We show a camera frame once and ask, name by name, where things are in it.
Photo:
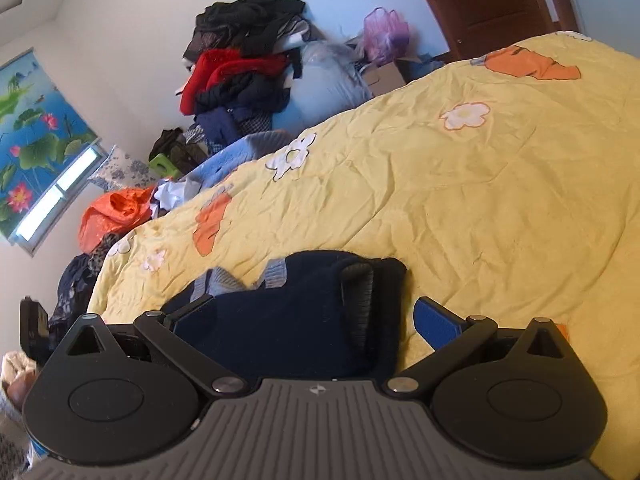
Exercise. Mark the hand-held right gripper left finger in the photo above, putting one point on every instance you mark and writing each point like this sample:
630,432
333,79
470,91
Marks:
192,310

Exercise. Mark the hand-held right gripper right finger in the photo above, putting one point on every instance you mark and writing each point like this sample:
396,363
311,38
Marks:
436,322

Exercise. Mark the navy blue knit sweater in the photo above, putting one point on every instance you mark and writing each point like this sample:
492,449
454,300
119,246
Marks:
280,320

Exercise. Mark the dark patterned clothes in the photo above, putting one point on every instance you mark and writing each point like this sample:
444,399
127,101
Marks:
75,285

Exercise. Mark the dark navy clothes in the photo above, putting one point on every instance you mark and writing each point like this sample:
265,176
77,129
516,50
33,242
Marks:
240,97

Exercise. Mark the black clothes pile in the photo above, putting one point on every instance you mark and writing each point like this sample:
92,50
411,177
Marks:
245,22

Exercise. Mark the orange cloth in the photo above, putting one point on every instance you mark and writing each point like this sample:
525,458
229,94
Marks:
112,212

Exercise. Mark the yellow flower print blanket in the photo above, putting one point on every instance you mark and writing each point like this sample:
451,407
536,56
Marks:
450,185

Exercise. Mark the green stool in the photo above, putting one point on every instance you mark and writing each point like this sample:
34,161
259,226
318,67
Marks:
165,167

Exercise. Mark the window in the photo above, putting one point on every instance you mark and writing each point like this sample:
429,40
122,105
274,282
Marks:
62,185

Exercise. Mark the floral pillow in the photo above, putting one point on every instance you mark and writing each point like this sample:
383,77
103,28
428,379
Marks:
122,172

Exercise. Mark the blue fleece blanket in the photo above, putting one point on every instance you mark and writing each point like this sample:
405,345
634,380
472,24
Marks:
240,152

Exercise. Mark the dark olive bag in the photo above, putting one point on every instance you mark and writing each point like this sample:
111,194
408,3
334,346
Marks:
170,142

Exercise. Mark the lotus print window blind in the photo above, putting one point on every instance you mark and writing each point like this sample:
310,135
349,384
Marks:
35,135

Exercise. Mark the red fleece garment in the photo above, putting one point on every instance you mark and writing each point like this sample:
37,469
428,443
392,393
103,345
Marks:
225,67

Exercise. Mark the cardboard box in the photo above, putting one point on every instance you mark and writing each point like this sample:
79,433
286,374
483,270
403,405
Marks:
385,77

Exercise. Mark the light blue bundle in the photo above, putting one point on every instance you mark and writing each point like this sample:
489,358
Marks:
320,85

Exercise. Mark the purple mesh bag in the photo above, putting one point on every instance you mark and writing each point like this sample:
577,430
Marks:
385,32

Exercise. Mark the brown wooden door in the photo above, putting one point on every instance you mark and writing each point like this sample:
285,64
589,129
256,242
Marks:
480,0

